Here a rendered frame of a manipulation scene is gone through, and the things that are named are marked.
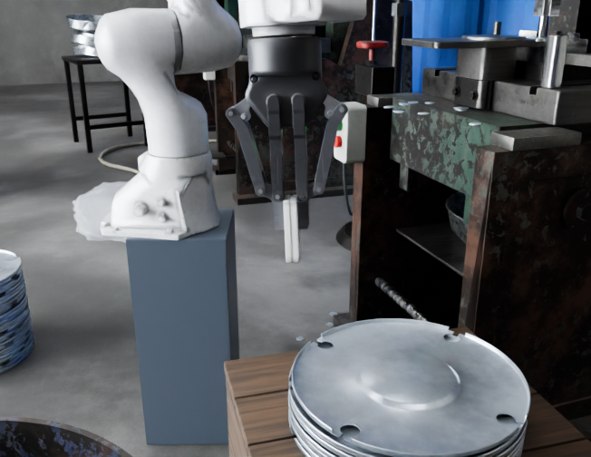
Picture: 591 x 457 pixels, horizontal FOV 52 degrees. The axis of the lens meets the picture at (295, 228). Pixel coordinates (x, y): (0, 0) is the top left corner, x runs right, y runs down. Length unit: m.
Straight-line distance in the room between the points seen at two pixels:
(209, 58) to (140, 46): 0.12
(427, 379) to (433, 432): 0.09
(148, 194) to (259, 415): 0.48
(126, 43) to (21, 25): 6.64
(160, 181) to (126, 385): 0.60
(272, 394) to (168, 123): 0.50
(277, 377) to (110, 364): 0.81
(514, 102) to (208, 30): 0.58
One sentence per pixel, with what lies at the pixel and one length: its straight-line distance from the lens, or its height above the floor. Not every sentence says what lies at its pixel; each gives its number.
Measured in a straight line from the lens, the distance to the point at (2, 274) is 1.65.
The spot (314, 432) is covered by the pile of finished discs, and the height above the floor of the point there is 0.39.
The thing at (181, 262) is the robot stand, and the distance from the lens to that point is 1.12.
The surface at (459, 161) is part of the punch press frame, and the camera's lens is 1.23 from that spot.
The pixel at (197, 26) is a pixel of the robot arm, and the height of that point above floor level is 0.81.
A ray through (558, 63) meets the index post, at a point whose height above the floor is 0.75.
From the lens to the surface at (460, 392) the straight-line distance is 0.79.
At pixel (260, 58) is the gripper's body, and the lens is 0.62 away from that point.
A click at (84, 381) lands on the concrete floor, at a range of 1.58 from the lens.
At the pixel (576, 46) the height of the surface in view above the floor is 0.77.
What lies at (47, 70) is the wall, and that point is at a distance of 7.70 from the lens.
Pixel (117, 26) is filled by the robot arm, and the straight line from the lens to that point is 1.06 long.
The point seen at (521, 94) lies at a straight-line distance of 1.22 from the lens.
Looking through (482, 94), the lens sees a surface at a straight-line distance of 1.27.
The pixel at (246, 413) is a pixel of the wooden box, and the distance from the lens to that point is 0.82.
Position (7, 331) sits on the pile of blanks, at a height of 0.10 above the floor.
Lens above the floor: 0.84
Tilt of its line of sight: 20 degrees down
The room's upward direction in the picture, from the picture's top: straight up
